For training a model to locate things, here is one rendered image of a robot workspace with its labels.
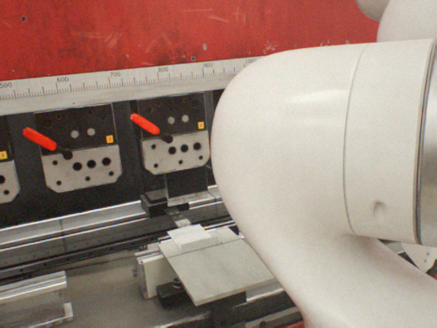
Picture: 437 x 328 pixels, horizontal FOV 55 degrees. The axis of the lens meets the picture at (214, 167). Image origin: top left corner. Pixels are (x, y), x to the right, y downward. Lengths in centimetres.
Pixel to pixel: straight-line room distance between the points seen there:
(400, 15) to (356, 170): 19
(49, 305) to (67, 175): 30
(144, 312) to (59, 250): 36
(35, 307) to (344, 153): 87
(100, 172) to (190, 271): 27
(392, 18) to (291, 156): 20
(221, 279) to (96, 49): 51
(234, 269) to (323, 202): 64
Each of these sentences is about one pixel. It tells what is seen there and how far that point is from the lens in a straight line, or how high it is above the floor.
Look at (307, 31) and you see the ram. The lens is 106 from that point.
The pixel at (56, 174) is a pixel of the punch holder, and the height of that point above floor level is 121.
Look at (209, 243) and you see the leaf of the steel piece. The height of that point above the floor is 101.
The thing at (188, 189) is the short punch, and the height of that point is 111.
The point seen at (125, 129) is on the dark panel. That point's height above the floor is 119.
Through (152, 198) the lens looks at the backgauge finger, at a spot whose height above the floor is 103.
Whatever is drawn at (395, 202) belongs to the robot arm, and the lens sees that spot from 23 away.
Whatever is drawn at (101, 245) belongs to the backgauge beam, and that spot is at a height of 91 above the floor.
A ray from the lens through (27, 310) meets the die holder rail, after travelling 102.
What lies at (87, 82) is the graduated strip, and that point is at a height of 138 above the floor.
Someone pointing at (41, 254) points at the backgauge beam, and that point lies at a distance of 126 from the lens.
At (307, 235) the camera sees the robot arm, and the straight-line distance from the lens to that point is 26.
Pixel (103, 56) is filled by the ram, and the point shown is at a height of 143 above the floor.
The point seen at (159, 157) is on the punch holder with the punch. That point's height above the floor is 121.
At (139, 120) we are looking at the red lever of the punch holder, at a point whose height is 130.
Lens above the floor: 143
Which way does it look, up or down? 16 degrees down
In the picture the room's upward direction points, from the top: 5 degrees counter-clockwise
